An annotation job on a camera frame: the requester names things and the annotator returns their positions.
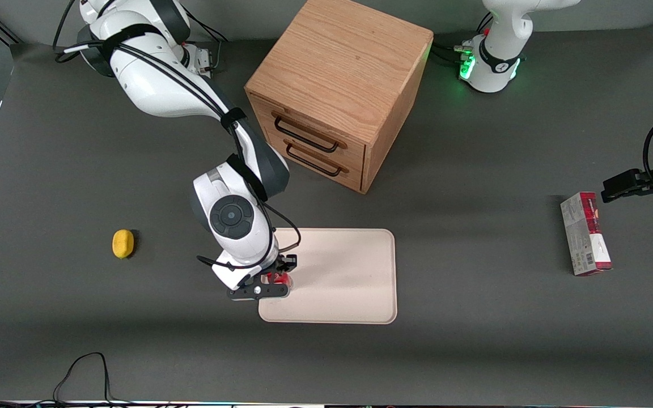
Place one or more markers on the cream rectangular tray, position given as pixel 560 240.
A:
pixel 349 272

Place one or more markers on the grey and red carton box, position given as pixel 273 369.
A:
pixel 584 238

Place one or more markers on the red can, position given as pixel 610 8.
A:
pixel 278 279

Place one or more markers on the wooden drawer front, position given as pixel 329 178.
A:
pixel 264 116
pixel 355 178

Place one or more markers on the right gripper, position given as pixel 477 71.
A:
pixel 286 263

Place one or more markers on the wooden two-drawer cabinet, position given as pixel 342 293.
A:
pixel 338 62

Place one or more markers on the yellow lemon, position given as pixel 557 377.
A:
pixel 123 244

